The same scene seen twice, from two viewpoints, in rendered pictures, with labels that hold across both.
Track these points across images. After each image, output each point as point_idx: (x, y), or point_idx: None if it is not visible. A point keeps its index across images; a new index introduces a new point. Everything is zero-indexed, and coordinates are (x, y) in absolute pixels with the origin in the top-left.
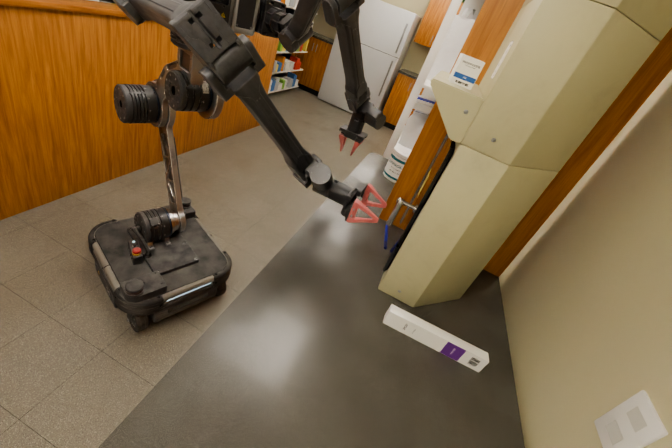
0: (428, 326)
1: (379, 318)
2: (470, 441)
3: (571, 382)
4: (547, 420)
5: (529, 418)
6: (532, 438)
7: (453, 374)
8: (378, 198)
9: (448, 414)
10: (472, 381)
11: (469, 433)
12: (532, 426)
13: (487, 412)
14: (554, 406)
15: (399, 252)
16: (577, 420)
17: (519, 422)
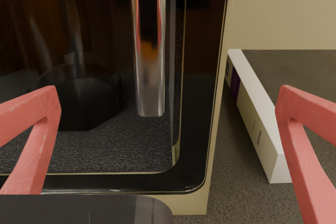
0: (260, 99)
1: (287, 190)
2: (335, 78)
3: None
4: (259, 24)
5: (241, 47)
6: (261, 48)
7: (270, 90)
8: (23, 121)
9: (332, 93)
10: (257, 76)
11: (327, 79)
12: (251, 45)
13: (282, 67)
14: (253, 10)
15: (221, 98)
16: None
17: (261, 50)
